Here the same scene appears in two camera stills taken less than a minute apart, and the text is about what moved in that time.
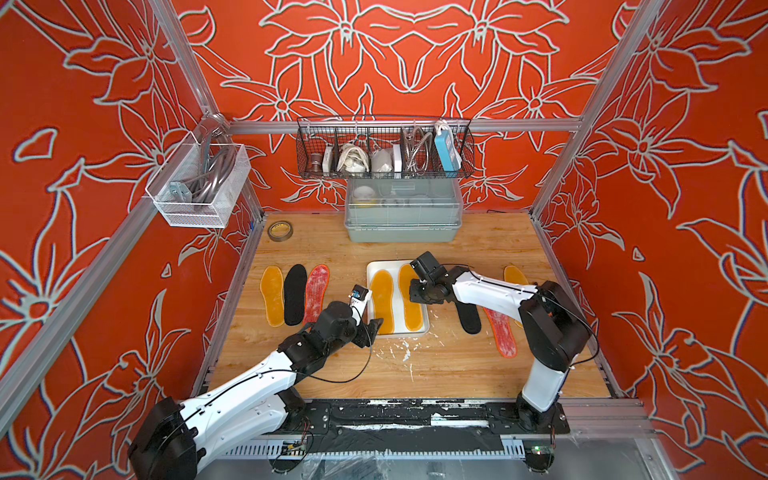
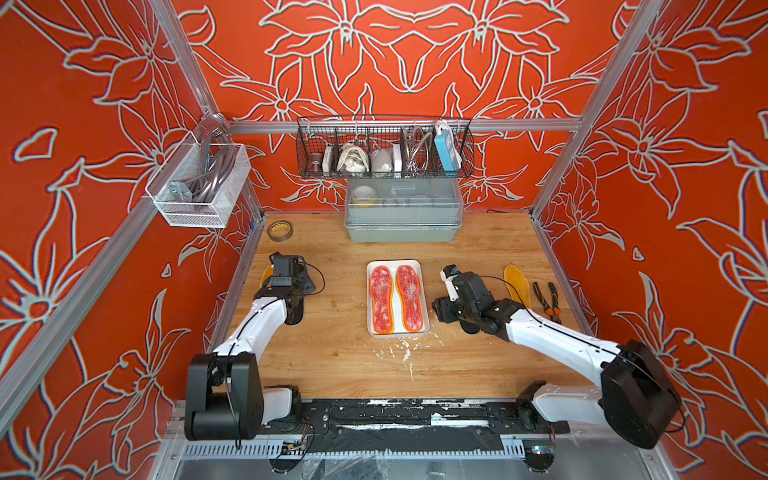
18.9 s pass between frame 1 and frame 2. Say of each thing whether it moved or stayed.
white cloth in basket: stayed
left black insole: stayed
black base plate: stayed
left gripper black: moved
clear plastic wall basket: stayed
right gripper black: moved
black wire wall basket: stayed
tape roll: stayed
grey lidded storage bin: stayed
